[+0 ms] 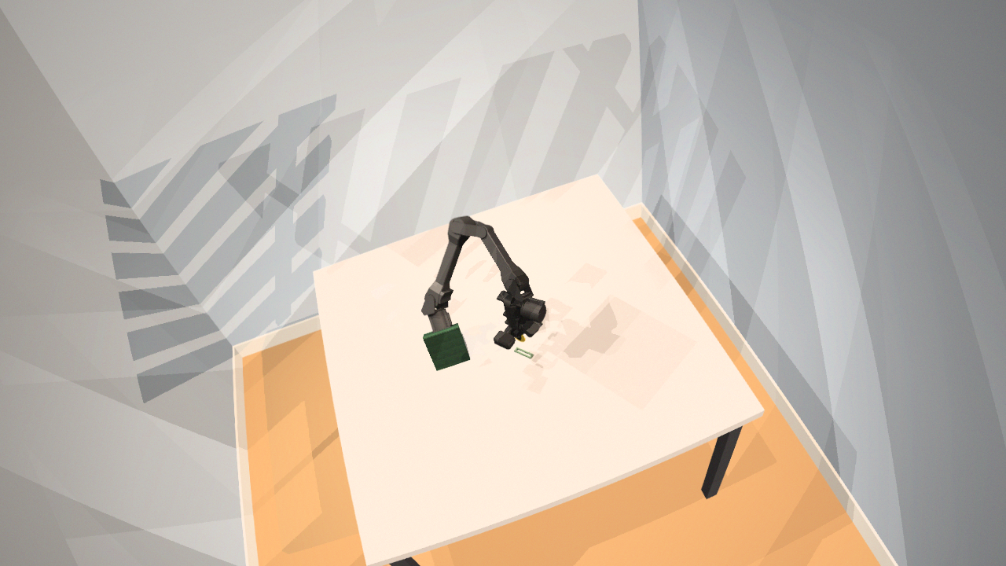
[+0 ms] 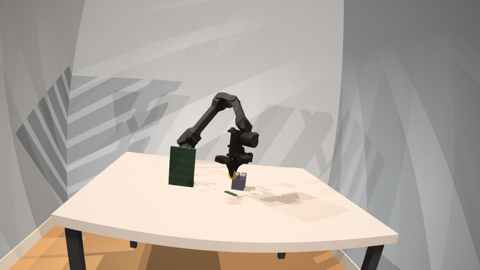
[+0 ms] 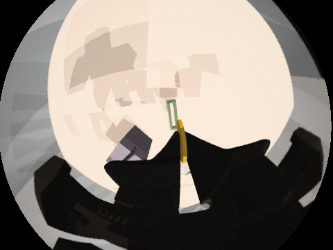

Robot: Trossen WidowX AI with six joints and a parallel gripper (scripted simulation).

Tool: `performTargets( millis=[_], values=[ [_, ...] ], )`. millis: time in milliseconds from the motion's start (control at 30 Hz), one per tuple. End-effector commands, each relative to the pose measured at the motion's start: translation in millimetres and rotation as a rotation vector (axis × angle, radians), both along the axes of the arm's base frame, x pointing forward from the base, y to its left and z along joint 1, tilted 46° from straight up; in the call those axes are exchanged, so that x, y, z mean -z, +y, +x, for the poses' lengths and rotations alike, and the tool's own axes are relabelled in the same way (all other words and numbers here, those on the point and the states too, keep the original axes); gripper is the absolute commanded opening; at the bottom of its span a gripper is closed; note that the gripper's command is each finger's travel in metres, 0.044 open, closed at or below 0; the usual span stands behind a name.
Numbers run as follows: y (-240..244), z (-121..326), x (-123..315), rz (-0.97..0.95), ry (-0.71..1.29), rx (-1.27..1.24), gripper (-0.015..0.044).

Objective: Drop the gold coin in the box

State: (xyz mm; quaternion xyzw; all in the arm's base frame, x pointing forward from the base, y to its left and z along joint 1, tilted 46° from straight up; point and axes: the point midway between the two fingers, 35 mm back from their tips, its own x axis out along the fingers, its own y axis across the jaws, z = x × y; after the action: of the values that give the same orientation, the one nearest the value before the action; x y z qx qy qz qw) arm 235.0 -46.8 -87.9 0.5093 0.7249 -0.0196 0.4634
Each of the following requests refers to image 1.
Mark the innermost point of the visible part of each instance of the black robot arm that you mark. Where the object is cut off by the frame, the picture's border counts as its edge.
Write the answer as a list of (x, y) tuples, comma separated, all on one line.
[(513, 278)]

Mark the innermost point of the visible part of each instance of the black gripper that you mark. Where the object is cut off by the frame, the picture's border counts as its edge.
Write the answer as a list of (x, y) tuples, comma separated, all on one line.
[(506, 339)]

